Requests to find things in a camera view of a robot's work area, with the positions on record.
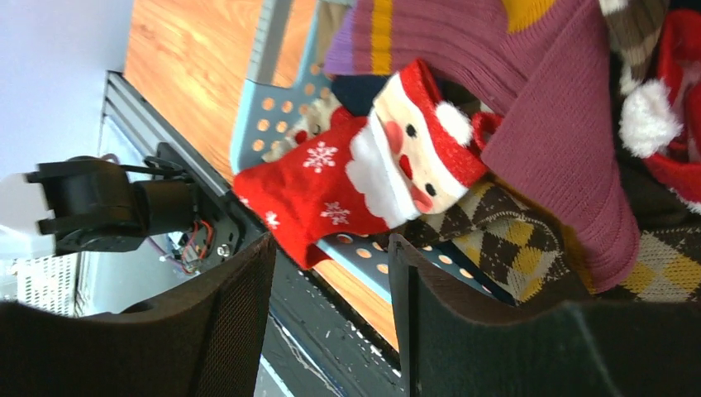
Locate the red santa snowflake sock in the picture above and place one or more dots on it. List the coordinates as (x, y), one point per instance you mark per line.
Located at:
(413, 154)

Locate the maroon yellow purple long sock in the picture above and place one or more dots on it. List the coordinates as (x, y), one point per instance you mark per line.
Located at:
(543, 66)

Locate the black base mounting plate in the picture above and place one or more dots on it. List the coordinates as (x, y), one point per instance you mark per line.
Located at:
(315, 344)

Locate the brown beige striped sock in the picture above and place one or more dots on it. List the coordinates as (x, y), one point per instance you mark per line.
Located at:
(634, 28)

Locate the red pompom sock in basket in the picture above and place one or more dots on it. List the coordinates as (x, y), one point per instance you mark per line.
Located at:
(660, 121)

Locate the blue plastic laundry basket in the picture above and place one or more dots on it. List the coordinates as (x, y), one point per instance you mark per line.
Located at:
(271, 120)

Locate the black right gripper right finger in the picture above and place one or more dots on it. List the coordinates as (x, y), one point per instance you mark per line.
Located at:
(455, 341)

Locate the white perforated side basket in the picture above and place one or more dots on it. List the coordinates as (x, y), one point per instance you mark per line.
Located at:
(47, 283)

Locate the brown yellow argyle sock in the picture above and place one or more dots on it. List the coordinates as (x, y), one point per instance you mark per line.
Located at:
(523, 251)

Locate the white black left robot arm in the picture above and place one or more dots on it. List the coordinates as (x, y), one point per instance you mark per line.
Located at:
(92, 204)

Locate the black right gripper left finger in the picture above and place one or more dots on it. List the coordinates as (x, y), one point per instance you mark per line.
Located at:
(201, 338)

